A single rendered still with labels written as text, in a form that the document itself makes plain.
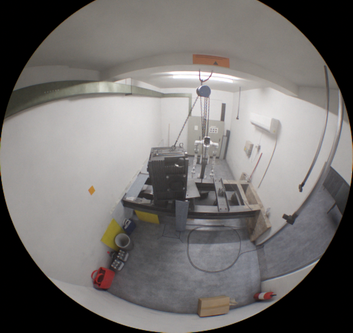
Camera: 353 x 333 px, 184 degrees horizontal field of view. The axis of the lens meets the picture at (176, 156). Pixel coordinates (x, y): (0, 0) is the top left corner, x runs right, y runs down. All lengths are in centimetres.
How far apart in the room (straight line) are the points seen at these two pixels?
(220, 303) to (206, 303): 22
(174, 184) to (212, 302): 199
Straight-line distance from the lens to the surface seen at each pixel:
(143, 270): 234
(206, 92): 136
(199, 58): 136
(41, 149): 123
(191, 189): 194
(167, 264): 228
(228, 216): 233
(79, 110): 152
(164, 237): 240
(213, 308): 218
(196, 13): 85
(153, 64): 142
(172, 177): 144
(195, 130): 434
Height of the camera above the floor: 226
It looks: 28 degrees down
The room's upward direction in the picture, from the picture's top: straight up
